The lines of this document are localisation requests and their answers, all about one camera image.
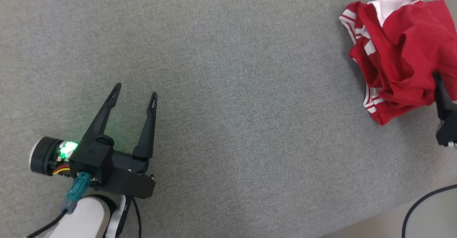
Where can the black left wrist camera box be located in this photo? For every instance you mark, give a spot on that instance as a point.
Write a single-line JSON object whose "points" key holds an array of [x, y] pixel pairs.
{"points": [[91, 159]]}

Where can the teal left camera connector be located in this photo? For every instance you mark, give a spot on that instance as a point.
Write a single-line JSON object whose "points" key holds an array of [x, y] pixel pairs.
{"points": [[75, 191]]}

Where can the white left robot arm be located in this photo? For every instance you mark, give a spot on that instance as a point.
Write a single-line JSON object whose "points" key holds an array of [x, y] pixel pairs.
{"points": [[82, 220]]}

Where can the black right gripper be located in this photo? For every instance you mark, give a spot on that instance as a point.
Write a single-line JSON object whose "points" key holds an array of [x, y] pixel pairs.
{"points": [[449, 132]]}

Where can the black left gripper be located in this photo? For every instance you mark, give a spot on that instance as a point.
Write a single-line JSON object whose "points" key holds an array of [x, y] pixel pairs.
{"points": [[132, 177]]}

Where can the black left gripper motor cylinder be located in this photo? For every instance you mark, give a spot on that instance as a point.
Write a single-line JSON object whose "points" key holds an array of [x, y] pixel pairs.
{"points": [[44, 156]]}

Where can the red jersey with white sleeves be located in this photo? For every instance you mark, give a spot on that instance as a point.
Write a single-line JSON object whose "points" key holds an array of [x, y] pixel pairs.
{"points": [[382, 116]]}

